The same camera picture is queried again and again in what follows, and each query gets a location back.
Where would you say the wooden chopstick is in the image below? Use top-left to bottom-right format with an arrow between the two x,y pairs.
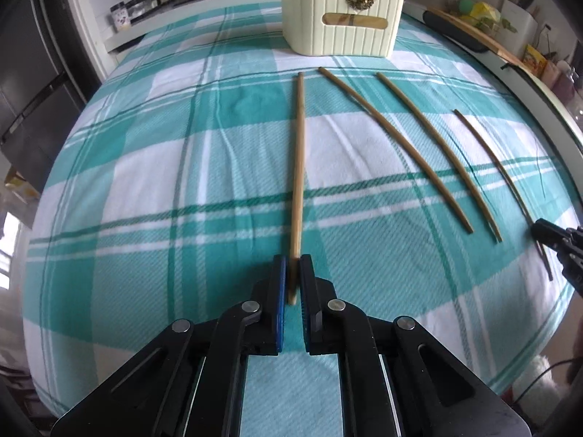
287,72 -> 305,306
453,109 -> 553,281
375,72 -> 504,243
304,67 -> 478,234

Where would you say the yellow snack packet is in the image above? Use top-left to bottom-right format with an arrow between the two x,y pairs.
522,44 -> 547,78

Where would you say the white knife block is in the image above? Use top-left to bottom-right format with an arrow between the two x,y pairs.
495,0 -> 537,59

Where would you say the teal white plaid tablecloth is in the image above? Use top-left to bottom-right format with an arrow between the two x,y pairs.
24,3 -> 582,415

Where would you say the wooden cutting board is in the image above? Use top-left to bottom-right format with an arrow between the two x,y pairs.
423,8 -> 529,71

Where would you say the green yellow bag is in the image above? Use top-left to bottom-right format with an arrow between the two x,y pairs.
453,0 -> 518,36

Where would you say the cream utensil holder box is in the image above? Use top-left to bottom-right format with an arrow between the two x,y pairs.
282,0 -> 404,58

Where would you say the dark grey refrigerator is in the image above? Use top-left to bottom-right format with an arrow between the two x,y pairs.
1,0 -> 85,192

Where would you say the white spice jar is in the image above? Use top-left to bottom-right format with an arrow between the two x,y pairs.
110,1 -> 132,33

